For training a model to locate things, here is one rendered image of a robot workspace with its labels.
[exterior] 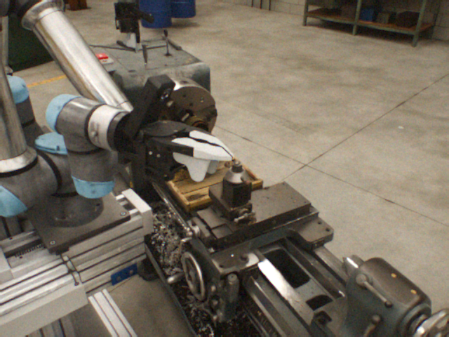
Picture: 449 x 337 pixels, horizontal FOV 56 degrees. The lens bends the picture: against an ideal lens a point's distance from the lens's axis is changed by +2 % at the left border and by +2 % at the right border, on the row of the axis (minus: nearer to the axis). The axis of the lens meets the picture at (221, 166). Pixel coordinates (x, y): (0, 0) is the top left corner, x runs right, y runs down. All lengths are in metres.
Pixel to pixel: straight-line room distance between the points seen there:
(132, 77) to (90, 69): 1.04
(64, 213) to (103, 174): 0.39
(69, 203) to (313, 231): 0.84
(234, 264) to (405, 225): 2.01
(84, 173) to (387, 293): 0.71
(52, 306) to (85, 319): 1.08
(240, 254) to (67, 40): 0.85
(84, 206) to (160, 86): 0.61
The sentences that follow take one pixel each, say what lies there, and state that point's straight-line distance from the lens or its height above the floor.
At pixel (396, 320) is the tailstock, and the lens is 1.06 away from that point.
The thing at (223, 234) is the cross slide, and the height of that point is 0.96.
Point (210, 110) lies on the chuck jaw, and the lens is 1.89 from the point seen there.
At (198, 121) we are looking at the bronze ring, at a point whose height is 1.12.
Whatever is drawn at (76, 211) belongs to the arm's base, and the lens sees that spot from 1.17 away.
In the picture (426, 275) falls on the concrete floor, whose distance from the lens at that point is 2.89.
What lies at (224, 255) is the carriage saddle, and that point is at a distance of 1.41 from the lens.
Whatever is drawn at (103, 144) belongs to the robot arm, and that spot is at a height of 1.55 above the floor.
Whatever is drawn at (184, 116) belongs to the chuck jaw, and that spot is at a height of 1.13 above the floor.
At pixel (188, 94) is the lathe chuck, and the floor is 1.20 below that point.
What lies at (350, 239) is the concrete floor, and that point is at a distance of 2.97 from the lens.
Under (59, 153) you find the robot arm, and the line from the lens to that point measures 1.08.
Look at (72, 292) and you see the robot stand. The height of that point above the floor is 1.07.
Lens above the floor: 1.88
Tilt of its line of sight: 32 degrees down
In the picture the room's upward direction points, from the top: straight up
